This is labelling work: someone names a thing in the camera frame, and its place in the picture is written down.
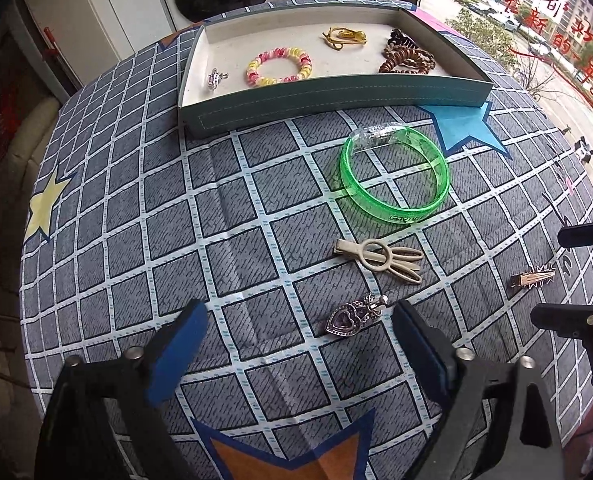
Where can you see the cream sofa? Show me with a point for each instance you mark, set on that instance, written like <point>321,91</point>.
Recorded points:
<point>11,185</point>

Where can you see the black hair claw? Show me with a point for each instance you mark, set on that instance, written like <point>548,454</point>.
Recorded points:
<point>401,38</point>

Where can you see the small silver charm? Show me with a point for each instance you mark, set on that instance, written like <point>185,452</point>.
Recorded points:
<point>216,79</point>

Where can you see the gold metal hair clip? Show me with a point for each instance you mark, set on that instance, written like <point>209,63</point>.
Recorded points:
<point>531,278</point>

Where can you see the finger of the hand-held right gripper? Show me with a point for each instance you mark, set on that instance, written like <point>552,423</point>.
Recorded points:
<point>566,317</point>
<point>584,234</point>

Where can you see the silver heart hair clip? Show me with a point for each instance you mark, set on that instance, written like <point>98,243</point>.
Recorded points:
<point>349,317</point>

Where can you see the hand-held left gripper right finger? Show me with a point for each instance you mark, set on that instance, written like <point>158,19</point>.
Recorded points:
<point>421,340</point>

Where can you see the grey checked star tablecloth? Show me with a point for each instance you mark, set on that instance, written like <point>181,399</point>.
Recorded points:
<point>176,240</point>

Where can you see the white tall cabinet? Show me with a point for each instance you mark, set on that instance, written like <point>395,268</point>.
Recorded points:
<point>101,5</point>

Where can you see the grey shallow tray box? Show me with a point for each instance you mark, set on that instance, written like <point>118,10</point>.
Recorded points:
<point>336,95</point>

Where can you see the red window decal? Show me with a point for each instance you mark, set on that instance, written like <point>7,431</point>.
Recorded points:
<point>541,25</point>

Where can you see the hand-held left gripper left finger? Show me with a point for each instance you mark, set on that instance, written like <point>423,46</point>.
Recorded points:
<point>176,355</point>

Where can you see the beige rabbit hair clip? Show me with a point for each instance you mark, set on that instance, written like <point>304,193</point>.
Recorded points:
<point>376,260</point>

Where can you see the green plastic bangle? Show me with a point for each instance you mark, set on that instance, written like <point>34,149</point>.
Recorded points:
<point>356,185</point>

